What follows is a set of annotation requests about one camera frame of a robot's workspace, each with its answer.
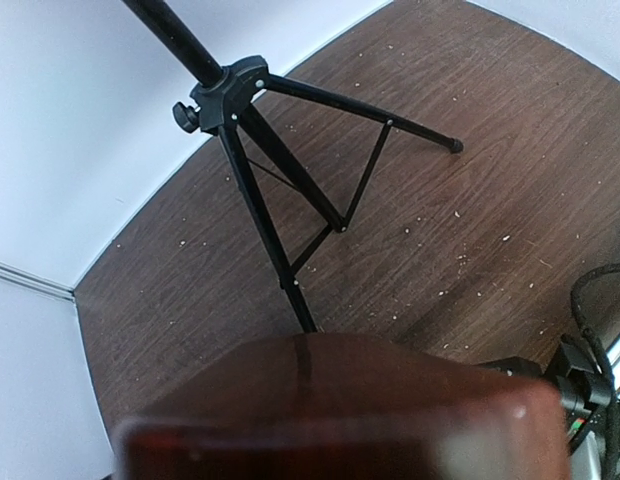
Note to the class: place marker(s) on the left aluminium frame post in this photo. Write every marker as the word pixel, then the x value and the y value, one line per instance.
pixel 17 277

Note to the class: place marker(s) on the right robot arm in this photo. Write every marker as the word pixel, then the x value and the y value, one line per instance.
pixel 587 378

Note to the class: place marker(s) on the wooden metronome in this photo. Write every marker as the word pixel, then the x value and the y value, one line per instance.
pixel 344 406

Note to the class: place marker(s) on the black music stand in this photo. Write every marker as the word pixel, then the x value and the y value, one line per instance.
pixel 223 108

